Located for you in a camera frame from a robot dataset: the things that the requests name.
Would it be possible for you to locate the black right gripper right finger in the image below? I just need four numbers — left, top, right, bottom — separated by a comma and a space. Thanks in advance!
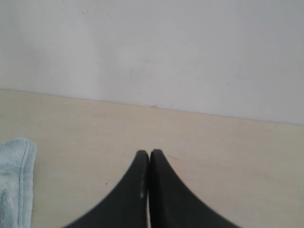
149, 149, 237, 228

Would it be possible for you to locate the light blue terry towel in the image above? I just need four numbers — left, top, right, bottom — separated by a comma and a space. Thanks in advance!
0, 138, 36, 228

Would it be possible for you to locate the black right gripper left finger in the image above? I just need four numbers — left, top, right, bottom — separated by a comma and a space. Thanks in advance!
66, 150, 149, 228

